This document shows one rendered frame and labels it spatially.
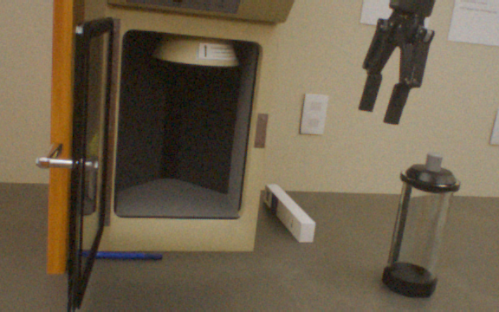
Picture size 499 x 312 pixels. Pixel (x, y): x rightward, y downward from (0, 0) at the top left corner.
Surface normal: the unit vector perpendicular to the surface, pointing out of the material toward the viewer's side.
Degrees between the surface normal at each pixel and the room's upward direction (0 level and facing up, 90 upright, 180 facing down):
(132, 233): 90
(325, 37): 90
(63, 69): 90
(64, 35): 90
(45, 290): 0
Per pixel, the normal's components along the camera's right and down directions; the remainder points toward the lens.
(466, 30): 0.23, 0.28
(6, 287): 0.11, -0.96
